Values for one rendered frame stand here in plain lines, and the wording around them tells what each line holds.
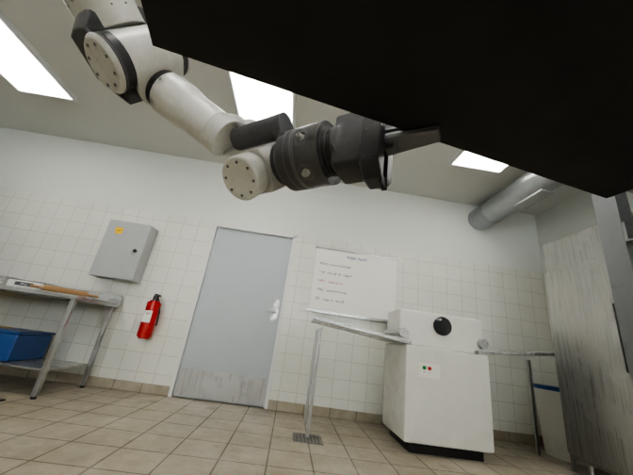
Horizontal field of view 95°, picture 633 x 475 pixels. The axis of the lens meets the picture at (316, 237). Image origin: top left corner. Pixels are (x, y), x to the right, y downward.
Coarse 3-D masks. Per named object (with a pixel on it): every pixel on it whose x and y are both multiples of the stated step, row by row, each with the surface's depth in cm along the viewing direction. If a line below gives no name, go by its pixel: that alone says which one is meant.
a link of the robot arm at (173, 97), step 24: (120, 48) 40; (144, 48) 42; (144, 72) 43; (168, 72) 46; (120, 96) 46; (144, 96) 46; (168, 96) 44; (192, 96) 45; (168, 120) 47; (192, 120) 44
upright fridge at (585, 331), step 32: (544, 256) 304; (576, 256) 268; (576, 288) 259; (608, 288) 233; (576, 320) 254; (608, 320) 229; (576, 352) 250; (608, 352) 226; (576, 384) 246; (608, 384) 222; (576, 416) 242; (608, 416) 219; (576, 448) 238; (608, 448) 216
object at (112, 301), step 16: (0, 288) 269; (16, 288) 269; (32, 288) 270; (112, 304) 326; (64, 320) 266; (48, 352) 257; (96, 352) 316; (32, 368) 254; (48, 368) 255; (64, 368) 278; (80, 384) 304
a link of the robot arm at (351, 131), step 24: (336, 120) 39; (360, 120) 37; (312, 144) 37; (336, 144) 37; (360, 144) 35; (384, 144) 35; (312, 168) 38; (336, 168) 36; (360, 168) 34; (384, 168) 36
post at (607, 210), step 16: (624, 192) 45; (608, 208) 44; (624, 208) 43; (608, 224) 44; (608, 240) 43; (624, 240) 41; (608, 256) 43; (624, 256) 41; (608, 272) 42; (624, 272) 41; (624, 288) 40; (624, 304) 40; (624, 320) 40; (624, 336) 39
